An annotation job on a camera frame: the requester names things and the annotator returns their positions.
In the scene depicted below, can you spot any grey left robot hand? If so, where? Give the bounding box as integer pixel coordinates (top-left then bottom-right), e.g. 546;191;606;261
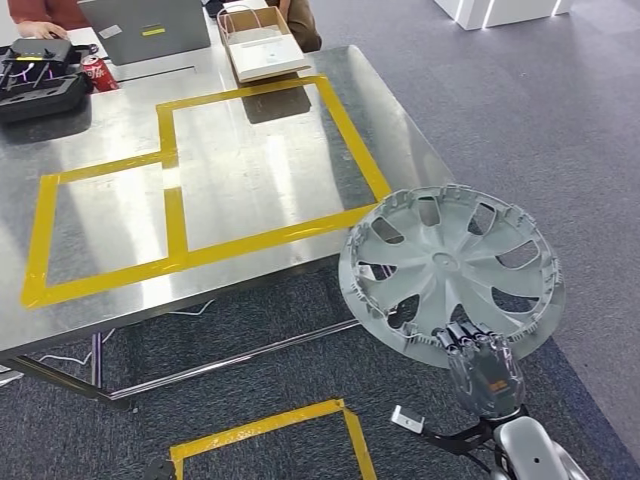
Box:
145;457;177;480

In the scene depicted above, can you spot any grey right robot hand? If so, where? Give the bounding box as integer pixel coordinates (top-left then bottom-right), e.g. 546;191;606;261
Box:
433;321;527;420

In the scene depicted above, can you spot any grey plastic wheel hubcap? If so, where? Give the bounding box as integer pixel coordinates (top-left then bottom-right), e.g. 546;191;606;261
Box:
338;184;567;370

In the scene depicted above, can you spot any stainless steel workbench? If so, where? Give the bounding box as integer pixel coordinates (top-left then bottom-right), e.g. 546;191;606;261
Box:
0;26;456;412

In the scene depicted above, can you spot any white lit display plinth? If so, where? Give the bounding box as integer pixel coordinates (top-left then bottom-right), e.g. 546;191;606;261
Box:
432;0;576;32

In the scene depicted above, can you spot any black equipment case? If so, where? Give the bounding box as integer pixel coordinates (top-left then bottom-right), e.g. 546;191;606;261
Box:
0;69;96;126

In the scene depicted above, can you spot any red cola can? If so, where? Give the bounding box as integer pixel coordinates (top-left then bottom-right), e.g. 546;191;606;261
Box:
79;54;120;94

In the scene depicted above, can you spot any person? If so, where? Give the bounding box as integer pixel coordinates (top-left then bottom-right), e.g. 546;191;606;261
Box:
265;0;324;54
7;0;91;41

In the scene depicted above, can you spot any white paper carrier bag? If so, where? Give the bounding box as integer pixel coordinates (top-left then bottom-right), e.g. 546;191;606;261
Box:
216;5;312;85

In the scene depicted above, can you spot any white table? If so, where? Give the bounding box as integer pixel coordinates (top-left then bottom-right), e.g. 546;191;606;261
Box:
65;0;271;84

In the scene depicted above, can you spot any grey laptop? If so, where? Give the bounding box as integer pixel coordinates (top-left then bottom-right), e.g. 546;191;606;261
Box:
77;0;212;68

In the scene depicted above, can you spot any black device with antennas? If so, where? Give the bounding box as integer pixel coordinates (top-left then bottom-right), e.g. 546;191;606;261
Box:
0;37;77;84

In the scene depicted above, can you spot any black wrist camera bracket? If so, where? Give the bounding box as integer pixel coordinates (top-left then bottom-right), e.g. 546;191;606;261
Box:
420;417;501;466

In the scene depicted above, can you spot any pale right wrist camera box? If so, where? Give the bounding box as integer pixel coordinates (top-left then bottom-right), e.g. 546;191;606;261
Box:
390;405;426;436

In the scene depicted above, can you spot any white floor cable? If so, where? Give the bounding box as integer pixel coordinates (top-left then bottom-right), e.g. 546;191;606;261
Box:
0;299;216;389

